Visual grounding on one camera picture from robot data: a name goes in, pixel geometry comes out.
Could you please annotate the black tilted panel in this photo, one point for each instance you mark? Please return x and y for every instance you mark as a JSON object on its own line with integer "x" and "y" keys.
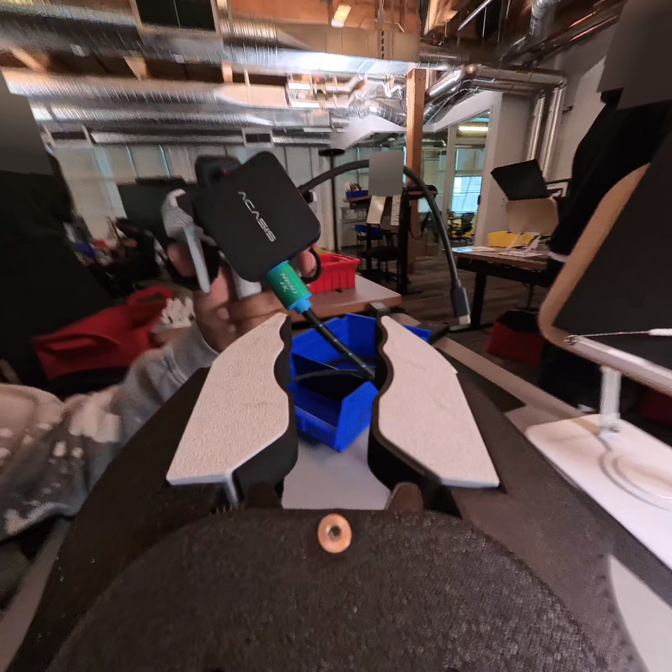
{"x": 519, "y": 181}

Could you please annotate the person's left hand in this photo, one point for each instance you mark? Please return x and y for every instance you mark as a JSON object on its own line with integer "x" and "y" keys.
{"x": 231, "y": 320}

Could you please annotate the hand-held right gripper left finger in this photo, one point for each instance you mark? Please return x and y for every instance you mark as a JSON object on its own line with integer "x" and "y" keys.
{"x": 236, "y": 409}

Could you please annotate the large black monitor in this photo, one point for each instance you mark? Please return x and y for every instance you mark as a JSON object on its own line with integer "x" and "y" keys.
{"x": 141, "y": 204}

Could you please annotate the blue storage bin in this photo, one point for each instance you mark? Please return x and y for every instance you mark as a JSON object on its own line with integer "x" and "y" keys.
{"x": 325, "y": 414}

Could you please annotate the person's left forearm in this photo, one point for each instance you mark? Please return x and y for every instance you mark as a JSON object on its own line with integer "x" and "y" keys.
{"x": 105, "y": 420}

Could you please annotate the black usb hub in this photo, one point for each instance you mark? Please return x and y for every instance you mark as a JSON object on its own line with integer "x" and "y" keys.
{"x": 252, "y": 220}

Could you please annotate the row of white dropper bottles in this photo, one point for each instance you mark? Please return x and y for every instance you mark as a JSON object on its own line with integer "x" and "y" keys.
{"x": 178, "y": 312}

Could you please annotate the wooden table with black legs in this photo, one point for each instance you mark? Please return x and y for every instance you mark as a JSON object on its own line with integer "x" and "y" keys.
{"x": 498, "y": 257}

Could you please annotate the wooden table with bins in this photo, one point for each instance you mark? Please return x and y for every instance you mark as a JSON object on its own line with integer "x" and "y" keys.
{"x": 367, "y": 299}

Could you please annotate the silver ventilation duct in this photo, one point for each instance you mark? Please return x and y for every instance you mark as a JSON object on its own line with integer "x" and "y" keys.
{"x": 157, "y": 99}

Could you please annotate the red tote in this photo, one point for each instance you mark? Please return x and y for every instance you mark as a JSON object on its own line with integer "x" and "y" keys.
{"x": 89, "y": 341}

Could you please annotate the black board with wooden edge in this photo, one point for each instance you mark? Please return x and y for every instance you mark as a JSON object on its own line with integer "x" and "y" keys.
{"x": 614, "y": 294}

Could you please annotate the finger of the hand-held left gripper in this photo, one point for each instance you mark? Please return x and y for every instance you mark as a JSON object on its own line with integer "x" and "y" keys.
{"x": 197, "y": 257}
{"x": 176, "y": 210}

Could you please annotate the beige cardboard stand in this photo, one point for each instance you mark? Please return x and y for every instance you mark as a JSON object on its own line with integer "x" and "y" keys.
{"x": 533, "y": 218}

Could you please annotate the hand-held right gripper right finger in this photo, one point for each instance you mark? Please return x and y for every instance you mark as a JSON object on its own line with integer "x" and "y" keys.
{"x": 435, "y": 414}

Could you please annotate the red storage box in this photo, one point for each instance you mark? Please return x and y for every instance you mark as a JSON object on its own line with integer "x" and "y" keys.
{"x": 514, "y": 338}

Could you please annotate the small grey device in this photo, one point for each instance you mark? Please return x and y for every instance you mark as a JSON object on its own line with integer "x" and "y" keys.
{"x": 380, "y": 307}

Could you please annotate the wooden post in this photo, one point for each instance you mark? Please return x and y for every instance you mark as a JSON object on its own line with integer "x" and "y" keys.
{"x": 416, "y": 157}

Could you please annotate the yellow plastic bin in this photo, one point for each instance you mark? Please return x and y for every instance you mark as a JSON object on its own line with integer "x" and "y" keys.
{"x": 506, "y": 239}

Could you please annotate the black lectern stand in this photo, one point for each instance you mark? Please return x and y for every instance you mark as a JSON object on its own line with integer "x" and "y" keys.
{"x": 404, "y": 236}

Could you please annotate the black bin divider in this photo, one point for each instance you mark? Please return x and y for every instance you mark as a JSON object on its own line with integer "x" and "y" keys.
{"x": 336, "y": 388}

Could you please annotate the white paper sheets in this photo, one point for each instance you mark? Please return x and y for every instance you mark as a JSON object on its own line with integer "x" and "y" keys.
{"x": 374, "y": 210}

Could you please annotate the red ribbed bin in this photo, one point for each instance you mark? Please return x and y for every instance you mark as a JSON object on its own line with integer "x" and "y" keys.
{"x": 336, "y": 273}

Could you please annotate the white metal stand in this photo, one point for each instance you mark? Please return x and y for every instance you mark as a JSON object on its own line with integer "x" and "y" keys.
{"x": 567, "y": 446}

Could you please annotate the black floor lamp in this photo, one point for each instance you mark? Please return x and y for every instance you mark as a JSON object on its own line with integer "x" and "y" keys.
{"x": 332, "y": 153}

